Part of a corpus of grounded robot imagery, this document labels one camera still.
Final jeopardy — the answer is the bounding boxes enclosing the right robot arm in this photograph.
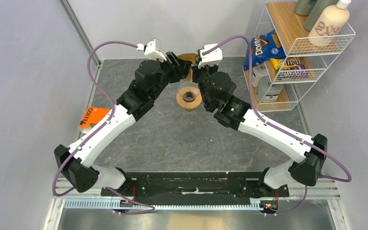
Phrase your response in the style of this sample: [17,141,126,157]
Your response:
[192,65,327,196]

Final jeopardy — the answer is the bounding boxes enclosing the aluminium frame post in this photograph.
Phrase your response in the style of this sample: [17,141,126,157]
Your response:
[59,0,94,53]

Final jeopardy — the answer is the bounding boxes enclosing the yellow m&m candy bag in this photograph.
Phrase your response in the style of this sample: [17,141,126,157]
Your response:
[270,57,308,79]

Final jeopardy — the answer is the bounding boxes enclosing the clear glass dripper cone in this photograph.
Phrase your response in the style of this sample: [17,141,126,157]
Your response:
[178,82,200,103]

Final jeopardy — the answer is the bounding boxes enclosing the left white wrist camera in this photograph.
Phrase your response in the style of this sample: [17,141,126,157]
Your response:
[137,38,167,62]

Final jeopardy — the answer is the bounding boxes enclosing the white cable duct strip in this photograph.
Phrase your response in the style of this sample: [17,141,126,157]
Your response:
[64,196,267,211]

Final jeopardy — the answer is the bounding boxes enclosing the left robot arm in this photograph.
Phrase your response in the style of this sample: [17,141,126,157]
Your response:
[54,51,193,196]

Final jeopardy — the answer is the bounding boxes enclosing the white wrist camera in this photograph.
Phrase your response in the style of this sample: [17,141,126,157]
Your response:
[137,38,167,62]
[197,44,223,69]

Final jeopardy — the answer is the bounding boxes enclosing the cream pump lotion bottle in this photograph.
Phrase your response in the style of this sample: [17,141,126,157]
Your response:
[308,0,351,47]

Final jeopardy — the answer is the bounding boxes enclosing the white wire shelf rack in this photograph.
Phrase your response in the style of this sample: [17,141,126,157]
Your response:
[254,0,356,112]

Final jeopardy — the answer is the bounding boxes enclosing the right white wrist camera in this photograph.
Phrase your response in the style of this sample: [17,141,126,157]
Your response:
[197,44,223,69]

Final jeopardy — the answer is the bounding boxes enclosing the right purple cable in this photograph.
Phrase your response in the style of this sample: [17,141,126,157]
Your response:
[203,34,353,217]

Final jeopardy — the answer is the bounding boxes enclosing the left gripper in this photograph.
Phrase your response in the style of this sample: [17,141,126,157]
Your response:
[150,51,193,101]

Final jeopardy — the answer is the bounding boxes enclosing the blue doritos chip bag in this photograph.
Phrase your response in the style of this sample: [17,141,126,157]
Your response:
[250,30,286,68]

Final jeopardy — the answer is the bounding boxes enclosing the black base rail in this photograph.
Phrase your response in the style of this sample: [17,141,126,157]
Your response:
[117,171,289,206]

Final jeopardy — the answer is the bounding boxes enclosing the orange coffee filter box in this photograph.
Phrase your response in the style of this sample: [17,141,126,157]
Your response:
[79,107,110,134]

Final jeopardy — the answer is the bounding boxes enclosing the single brown paper filter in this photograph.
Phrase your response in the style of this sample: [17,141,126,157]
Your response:
[178,53,198,82]

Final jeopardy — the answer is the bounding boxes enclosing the green pump bottle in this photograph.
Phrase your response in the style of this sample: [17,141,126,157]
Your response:
[304,0,338,31]
[294,0,317,16]

